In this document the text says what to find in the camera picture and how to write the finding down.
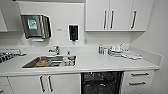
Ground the stainless steel dishwasher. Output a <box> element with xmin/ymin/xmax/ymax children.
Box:
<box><xmin>80</xmin><ymin>70</ymin><xmax>125</xmax><ymax>94</ymax></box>

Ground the blue dish soap bottle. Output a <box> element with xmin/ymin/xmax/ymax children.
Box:
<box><xmin>98</xmin><ymin>44</ymin><xmax>104</xmax><ymax>55</ymax></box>

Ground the white cup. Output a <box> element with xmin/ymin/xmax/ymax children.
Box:
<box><xmin>67</xmin><ymin>55</ymin><xmax>76</xmax><ymax>66</ymax></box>

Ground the small white bottle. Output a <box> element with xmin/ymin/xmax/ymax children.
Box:
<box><xmin>103</xmin><ymin>47</ymin><xmax>109</xmax><ymax>56</ymax></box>

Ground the chrome faucet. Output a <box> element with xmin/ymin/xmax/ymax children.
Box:
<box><xmin>48</xmin><ymin>45</ymin><xmax>61</xmax><ymax>56</ymax></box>

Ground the dish with orange food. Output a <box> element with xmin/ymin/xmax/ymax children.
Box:
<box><xmin>35</xmin><ymin>58</ymin><xmax>51</xmax><ymax>67</ymax></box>

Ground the steel paper towel dispenser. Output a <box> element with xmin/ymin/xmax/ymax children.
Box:
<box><xmin>20</xmin><ymin>14</ymin><xmax>53</xmax><ymax>43</ymax></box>

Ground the stainless steel sink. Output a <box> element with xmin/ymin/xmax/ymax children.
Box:
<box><xmin>22</xmin><ymin>54</ymin><xmax>77</xmax><ymax>70</ymax></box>

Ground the narrow white drawer unit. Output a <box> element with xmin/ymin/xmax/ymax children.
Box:
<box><xmin>121</xmin><ymin>69</ymin><xmax>155</xmax><ymax>94</ymax></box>

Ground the white two-door base cabinet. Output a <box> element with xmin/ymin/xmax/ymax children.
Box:
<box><xmin>7</xmin><ymin>73</ymin><xmax>82</xmax><ymax>94</ymax></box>

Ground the wide white drawer unit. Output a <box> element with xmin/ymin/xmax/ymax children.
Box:
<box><xmin>0</xmin><ymin>76</ymin><xmax>14</xmax><ymax>94</ymax></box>

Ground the white wall outlet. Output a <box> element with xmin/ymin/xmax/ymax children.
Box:
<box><xmin>82</xmin><ymin>38</ymin><xmax>87</xmax><ymax>45</ymax></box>

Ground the black wall soap dispenser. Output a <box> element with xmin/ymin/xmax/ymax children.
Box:
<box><xmin>68</xmin><ymin>23</ymin><xmax>80</xmax><ymax>43</ymax></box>

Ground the white wall cabinet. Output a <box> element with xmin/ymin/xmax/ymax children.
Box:
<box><xmin>84</xmin><ymin>0</ymin><xmax>155</xmax><ymax>33</ymax></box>
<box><xmin>0</xmin><ymin>8</ymin><xmax>9</xmax><ymax>34</ymax></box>

